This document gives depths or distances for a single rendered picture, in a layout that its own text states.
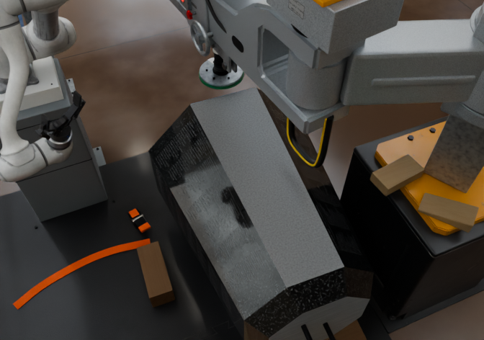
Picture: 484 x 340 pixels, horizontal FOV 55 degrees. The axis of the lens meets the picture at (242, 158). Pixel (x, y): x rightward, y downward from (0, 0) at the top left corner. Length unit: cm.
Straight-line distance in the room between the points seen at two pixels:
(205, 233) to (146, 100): 173
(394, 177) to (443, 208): 22
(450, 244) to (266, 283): 74
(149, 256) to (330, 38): 166
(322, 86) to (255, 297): 79
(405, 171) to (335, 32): 93
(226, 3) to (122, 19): 262
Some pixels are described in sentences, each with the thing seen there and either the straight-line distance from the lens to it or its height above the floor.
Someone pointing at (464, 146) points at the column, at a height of 101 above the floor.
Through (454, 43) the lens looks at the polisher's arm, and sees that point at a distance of 161.
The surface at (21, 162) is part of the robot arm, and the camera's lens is 187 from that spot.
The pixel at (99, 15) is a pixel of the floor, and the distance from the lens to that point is 446.
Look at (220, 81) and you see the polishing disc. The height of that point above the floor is 88.
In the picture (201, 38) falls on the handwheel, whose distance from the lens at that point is 195.
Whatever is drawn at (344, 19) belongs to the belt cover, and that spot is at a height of 167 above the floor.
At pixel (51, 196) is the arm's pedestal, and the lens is 284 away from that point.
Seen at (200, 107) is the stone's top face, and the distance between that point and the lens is 221.
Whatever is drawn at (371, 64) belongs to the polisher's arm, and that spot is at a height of 144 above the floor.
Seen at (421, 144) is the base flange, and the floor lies 78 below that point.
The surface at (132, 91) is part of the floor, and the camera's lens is 360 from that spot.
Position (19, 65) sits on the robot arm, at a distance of 183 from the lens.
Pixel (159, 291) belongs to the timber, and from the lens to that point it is 246.
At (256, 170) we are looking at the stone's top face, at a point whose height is 82.
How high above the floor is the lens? 235
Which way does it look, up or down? 50 degrees down
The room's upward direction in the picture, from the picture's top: straight up
